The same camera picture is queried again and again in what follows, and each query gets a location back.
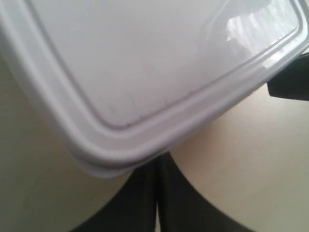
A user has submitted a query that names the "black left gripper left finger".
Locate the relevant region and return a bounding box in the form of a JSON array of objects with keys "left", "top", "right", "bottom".
[{"left": 73, "top": 159, "right": 158, "bottom": 232}]

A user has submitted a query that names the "white lidded plastic container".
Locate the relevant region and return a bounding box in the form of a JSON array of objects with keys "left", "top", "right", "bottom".
[{"left": 0, "top": 0, "right": 309, "bottom": 178}]

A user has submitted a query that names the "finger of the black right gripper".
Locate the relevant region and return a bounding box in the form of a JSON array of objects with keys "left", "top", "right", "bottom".
[{"left": 267, "top": 53, "right": 309, "bottom": 101}]

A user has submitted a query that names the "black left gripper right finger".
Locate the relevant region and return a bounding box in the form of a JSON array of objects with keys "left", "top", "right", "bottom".
[{"left": 158, "top": 153, "right": 244, "bottom": 232}]

